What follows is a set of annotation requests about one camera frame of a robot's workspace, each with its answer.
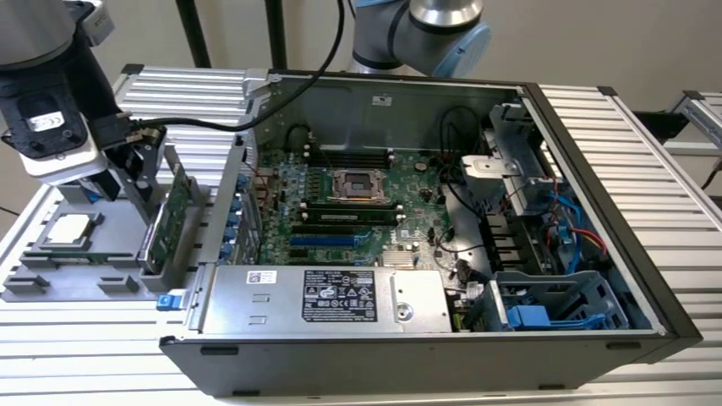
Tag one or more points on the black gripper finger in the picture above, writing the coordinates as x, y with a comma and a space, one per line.
115, 160
143, 169

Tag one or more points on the green graphics card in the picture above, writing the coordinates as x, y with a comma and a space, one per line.
175, 220

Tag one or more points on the silver power supply unit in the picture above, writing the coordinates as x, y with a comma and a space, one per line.
282, 304

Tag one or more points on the round coin battery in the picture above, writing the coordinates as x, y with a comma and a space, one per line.
420, 165

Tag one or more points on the blue disk carrier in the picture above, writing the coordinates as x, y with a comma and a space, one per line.
527, 317

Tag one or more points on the blue expansion slot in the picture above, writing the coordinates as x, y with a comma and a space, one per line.
322, 242

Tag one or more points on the black table corner cap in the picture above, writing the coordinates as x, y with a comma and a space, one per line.
132, 69
607, 90

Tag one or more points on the silver CPU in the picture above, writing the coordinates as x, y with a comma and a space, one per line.
67, 228

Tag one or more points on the small grey module box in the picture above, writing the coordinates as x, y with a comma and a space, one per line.
99, 21

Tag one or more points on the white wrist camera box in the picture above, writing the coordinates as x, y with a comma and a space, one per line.
61, 165

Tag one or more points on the CPU socket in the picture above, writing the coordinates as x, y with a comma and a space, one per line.
358, 184

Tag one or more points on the black expansion slot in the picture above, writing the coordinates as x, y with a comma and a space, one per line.
322, 229

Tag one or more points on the small silver heat sink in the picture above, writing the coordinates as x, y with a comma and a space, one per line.
399, 259

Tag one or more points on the open grey PC case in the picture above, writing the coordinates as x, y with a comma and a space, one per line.
395, 368

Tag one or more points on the metal drive cage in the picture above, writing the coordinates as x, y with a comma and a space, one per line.
519, 139

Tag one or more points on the black stand pole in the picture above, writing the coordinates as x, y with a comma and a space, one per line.
276, 34
194, 34

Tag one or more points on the grey parts rack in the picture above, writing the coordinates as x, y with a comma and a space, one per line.
115, 241

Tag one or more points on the grey plastic disk bay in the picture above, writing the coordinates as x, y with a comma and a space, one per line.
542, 287

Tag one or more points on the green motherboard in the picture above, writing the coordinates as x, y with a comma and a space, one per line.
411, 199

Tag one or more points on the blue case latch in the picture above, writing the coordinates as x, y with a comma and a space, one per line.
164, 301

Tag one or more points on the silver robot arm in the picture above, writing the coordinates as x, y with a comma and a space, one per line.
383, 42

